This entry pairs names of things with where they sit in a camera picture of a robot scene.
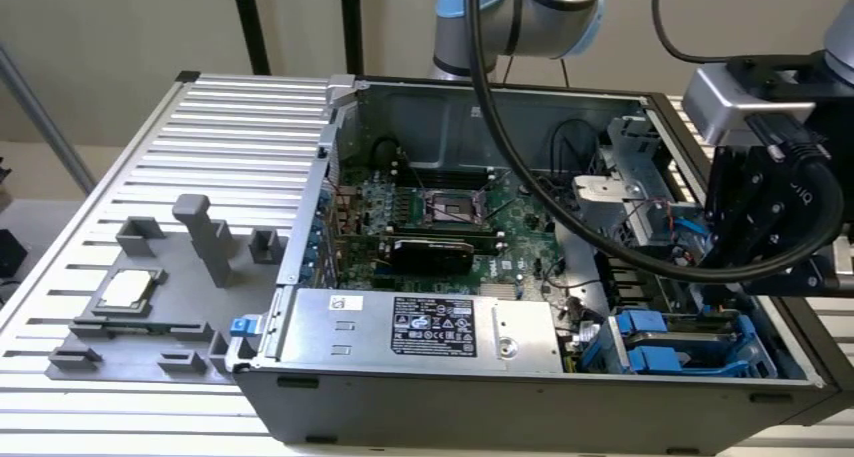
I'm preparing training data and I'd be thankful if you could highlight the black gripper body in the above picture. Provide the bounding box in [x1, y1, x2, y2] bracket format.
[750, 145, 844, 268]

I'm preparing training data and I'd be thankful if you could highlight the silver metal drive cage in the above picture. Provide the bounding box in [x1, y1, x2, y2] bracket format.
[572, 114, 709, 251]

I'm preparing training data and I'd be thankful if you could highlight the green motherboard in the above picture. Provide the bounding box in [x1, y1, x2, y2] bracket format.
[326, 169, 606, 308]

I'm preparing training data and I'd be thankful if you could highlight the CPU socket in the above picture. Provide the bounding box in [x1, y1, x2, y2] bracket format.
[417, 186, 496, 226]

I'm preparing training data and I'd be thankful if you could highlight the black graphics card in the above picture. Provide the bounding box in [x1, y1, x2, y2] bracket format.
[377, 236, 477, 278]

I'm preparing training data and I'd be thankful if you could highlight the open black PC case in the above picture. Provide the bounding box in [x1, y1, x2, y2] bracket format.
[226, 74, 854, 443]

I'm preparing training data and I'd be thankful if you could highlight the silver power supply unit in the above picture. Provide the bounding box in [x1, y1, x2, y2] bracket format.
[277, 287, 562, 373]

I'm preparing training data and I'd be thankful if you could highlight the black stand pole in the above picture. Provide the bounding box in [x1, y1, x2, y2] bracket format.
[338, 0, 366, 76]
[226, 0, 273, 76]

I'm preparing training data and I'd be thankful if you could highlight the grey parts rack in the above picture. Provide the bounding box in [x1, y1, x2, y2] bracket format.
[43, 194, 293, 386]

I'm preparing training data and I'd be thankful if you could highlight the silver CPU chip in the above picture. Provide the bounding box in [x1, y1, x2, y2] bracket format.
[93, 269, 162, 311]

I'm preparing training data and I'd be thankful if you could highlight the grey metal pole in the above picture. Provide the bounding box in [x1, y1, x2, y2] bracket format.
[0, 41, 97, 194]

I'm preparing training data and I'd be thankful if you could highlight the small black box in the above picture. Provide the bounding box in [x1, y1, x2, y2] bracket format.
[0, 229, 30, 278]

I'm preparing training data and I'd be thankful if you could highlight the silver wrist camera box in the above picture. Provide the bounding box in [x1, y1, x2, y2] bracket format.
[681, 64, 820, 147]

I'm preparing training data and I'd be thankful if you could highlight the thin black camera cable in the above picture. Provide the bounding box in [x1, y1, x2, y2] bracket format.
[650, 0, 736, 66]

